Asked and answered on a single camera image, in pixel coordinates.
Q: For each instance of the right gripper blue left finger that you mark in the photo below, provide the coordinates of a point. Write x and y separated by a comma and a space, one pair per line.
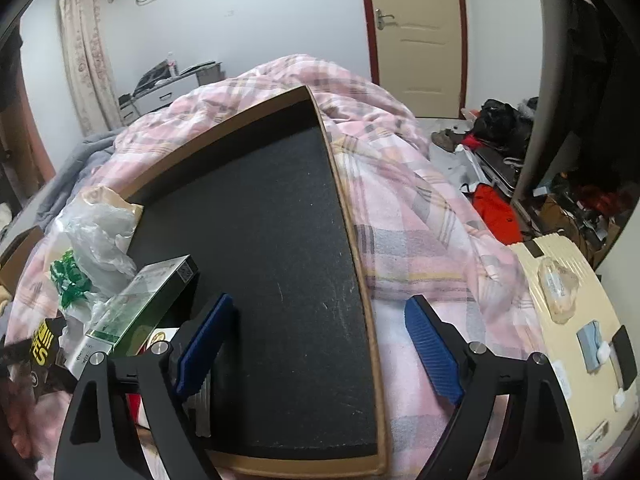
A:
99, 439

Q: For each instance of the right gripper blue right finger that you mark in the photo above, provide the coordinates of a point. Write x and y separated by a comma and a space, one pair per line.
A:
537, 439

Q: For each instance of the black yellow wipes pack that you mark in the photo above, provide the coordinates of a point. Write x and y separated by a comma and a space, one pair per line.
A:
39, 355

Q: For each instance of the green white tissue box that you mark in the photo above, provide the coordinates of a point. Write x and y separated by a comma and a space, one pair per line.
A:
128, 319

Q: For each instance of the white green plastic bag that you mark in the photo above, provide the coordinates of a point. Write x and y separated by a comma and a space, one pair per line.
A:
94, 268

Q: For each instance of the beige translucent shopping bag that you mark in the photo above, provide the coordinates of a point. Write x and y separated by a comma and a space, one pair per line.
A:
106, 209

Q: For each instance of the red tissue pack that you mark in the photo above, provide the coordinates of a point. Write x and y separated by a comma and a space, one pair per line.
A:
135, 399

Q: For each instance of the red garment on floor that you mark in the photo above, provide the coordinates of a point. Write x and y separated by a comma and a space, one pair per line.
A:
497, 214

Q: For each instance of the pink plaid duvet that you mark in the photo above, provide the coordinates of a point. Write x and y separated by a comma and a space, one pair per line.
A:
416, 233

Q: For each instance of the dark wardrobe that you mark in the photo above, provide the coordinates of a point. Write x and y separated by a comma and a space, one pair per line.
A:
581, 171

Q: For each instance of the brown tray with black liner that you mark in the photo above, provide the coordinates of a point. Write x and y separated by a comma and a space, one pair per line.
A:
256, 202

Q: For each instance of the grey quilted blanket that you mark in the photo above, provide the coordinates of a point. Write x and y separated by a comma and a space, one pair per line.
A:
88, 156

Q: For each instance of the black bag on floor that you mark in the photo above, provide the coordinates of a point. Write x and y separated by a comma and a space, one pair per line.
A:
503, 128

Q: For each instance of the white drawer desk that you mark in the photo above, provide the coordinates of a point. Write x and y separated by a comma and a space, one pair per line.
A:
158, 88

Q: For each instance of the floral curtain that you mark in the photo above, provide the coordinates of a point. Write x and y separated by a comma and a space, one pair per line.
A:
87, 67

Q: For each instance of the cream panel door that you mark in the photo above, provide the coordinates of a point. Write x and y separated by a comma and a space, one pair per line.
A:
418, 52

